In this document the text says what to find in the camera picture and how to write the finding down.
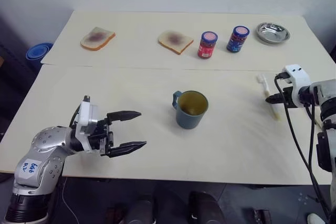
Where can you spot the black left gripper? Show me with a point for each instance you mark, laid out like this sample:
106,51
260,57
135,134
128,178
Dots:
103,136

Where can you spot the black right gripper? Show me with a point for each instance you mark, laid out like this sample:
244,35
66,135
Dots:
288,97

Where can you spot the white and cream toothbrush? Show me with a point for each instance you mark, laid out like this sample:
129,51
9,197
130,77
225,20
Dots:
263,82

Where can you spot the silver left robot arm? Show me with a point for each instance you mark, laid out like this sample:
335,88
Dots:
44,142

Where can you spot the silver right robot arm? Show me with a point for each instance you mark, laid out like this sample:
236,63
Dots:
325,95

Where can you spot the blue-grey mug, yellow inside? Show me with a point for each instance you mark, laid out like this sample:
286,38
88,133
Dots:
189,121

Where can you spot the round metal dish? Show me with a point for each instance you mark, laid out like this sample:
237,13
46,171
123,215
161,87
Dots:
273,33

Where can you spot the blue jam jar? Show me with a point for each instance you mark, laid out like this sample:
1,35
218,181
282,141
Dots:
236,41

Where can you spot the red jam jar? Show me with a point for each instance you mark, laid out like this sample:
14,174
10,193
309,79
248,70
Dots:
207,48

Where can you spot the bread slice with jam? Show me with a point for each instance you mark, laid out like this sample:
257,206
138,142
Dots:
97,39
175,41

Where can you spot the white shoe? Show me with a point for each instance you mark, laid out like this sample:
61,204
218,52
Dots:
316,219

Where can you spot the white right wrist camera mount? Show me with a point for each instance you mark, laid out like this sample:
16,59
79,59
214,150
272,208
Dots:
298,77

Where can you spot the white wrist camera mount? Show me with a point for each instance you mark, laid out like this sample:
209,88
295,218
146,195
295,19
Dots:
298,77
84,111

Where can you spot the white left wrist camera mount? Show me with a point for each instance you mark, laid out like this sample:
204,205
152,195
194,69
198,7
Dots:
84,111

